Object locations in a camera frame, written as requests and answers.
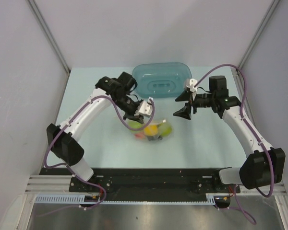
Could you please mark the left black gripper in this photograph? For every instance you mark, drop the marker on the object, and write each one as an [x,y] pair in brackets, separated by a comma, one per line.
[139,118]

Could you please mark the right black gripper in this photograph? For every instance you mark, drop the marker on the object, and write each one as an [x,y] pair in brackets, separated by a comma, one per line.
[185,112]

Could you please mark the green apple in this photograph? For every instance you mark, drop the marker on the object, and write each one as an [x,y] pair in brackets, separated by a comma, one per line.
[135,126]

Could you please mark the peach fruit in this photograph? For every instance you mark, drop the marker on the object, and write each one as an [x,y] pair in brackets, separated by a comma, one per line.
[140,136]

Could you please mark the green pear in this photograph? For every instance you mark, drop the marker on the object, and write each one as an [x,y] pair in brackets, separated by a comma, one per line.
[165,129]

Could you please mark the orange fruit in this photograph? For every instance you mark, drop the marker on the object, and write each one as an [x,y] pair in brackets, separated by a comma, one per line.
[151,130]

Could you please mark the clear dotted zip bag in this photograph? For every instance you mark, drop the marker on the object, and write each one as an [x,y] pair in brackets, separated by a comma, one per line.
[154,122]

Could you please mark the black grape bunch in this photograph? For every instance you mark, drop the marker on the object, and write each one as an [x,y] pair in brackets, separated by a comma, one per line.
[154,138]

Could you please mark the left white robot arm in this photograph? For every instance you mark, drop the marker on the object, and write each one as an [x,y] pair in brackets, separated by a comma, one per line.
[63,139]

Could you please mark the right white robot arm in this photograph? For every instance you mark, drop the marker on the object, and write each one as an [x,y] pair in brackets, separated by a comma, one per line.
[264,164]

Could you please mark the teal plastic bin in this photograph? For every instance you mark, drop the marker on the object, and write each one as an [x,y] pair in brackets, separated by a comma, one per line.
[161,80]

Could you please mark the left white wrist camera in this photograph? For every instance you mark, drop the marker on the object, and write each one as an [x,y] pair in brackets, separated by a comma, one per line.
[145,108]

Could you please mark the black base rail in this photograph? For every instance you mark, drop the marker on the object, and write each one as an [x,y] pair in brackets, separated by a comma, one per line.
[154,185]

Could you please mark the white slotted cable duct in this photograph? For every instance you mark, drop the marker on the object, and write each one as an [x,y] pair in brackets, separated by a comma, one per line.
[84,200]

